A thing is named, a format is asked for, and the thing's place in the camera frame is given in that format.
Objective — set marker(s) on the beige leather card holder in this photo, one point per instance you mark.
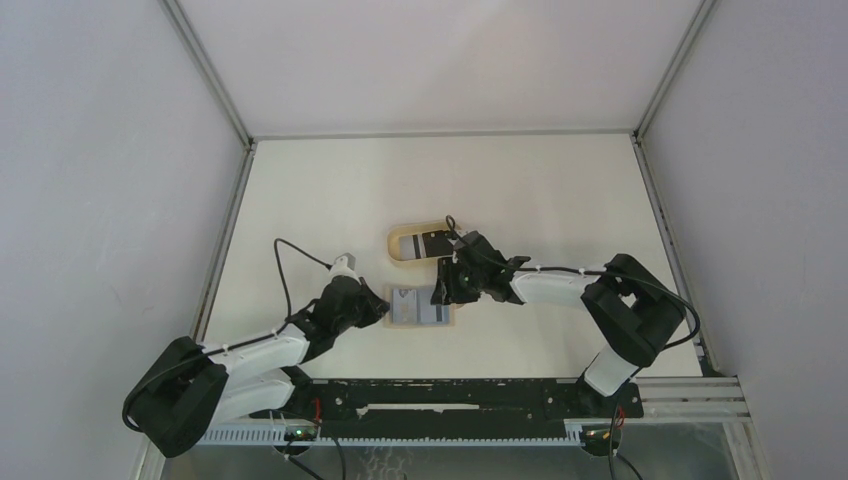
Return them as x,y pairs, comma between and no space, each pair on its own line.
387,319

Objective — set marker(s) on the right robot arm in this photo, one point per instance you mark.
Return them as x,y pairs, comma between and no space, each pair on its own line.
634,312

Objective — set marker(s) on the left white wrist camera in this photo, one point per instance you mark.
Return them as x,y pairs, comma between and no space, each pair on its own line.
343,265

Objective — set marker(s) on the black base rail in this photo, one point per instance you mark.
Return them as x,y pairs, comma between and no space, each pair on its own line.
454,409

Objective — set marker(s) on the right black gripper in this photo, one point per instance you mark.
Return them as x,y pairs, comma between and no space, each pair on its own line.
446,289

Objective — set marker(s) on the black card in tray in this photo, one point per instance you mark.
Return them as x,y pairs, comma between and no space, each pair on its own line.
425,245

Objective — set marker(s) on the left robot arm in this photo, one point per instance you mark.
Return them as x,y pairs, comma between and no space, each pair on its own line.
191,386

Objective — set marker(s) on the beige oval tray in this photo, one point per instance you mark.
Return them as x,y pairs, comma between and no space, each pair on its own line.
407,229

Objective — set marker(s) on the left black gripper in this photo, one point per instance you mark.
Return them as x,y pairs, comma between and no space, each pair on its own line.
375,306

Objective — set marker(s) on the blue grey credit card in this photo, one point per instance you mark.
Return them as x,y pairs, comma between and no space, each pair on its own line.
431,315

